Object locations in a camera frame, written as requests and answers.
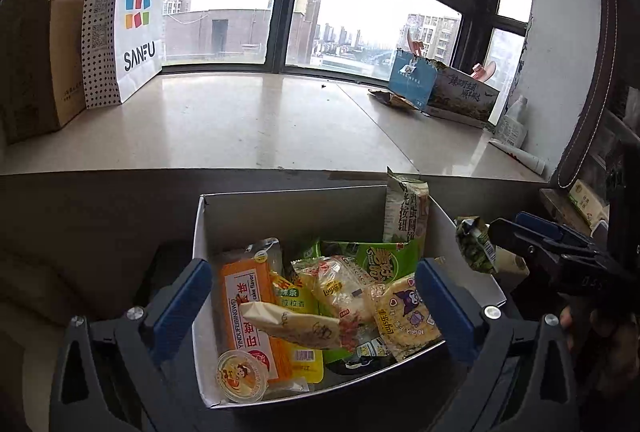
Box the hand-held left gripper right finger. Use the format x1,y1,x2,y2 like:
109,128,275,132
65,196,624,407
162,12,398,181
413,257,582,432

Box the orange cake packet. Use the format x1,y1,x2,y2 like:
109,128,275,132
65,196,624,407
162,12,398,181
218,237,311,385

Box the person's right hand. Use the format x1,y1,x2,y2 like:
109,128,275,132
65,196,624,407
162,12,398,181
559,306,577,349

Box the white tube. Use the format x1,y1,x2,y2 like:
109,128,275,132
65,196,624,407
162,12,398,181
489,139,547,175

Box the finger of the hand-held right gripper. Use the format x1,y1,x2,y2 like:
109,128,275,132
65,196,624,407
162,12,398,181
515,211,598,245
487,218,568,265

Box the long beige snack packet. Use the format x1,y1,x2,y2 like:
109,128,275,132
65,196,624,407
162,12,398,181
239,302,359,351

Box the small jelly cup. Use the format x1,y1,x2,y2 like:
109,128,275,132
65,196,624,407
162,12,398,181
215,349,270,404

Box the bright green snack packet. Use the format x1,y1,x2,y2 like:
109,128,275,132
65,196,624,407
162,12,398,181
322,239,426,284

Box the green patterned packet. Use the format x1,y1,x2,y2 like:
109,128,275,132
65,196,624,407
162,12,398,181
454,215,502,275

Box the empty torn wrapper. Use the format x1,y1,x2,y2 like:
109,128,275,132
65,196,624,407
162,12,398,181
368,88,418,111

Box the small green snack packet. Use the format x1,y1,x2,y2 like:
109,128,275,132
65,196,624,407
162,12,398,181
292,239,324,264

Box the brown cardboard carton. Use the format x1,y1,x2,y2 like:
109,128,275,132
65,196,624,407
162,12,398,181
0,0,94,145

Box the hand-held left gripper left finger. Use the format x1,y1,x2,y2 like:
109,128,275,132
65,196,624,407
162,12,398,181
50,257,215,432

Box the pink plastic toy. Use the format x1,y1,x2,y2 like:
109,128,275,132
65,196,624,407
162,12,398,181
406,26,497,83

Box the white plastic bottle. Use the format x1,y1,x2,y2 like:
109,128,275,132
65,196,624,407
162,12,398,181
494,95,529,149

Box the blue printed carton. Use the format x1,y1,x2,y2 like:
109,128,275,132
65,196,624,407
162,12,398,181
388,47,501,129

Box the purple cartoon cookie packet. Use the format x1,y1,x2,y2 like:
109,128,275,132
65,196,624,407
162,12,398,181
367,275,444,361

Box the white dotted shopping bag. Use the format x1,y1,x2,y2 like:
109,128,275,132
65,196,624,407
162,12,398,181
81,0,183,109

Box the cream milk carton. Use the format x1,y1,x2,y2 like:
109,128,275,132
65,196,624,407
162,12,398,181
492,246,531,279

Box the clear yellow chip packet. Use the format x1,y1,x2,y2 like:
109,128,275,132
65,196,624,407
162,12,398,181
291,256,377,324

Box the tall beige biscuit packet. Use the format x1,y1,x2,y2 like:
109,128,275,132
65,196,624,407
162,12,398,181
382,167,431,244

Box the small yellow-green box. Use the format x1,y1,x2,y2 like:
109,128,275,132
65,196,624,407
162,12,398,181
568,179,608,227

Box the white cardboard box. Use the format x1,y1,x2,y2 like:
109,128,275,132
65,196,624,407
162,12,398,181
192,185,507,409

